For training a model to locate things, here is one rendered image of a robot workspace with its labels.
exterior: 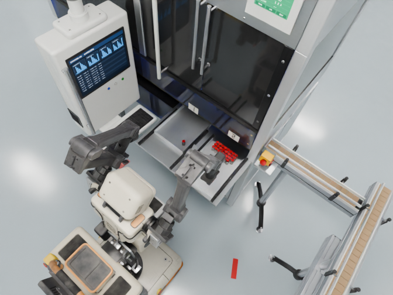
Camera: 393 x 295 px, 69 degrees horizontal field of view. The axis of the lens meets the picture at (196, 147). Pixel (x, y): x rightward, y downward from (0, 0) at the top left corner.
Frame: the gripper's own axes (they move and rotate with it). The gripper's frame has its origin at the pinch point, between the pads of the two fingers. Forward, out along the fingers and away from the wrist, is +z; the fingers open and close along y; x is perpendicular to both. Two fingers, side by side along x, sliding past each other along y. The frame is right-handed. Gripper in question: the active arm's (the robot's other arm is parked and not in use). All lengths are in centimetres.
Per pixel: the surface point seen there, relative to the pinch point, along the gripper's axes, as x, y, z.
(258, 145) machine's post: -10.0, 36.2, -5.1
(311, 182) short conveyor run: -49, 46, 13
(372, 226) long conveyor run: -91, 44, 12
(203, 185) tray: 3.4, 1.0, 14.7
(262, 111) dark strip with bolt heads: -4, 37, -33
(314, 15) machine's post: -9, 38, -92
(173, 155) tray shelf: 32.6, 5.2, 14.8
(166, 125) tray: 52, 20, 15
